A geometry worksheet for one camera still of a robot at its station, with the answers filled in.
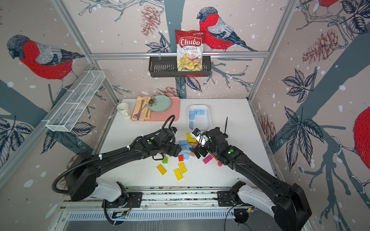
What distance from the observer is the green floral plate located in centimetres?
116

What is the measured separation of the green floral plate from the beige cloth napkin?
0.09ft

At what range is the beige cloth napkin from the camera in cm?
109

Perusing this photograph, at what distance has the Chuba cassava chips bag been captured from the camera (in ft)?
2.79
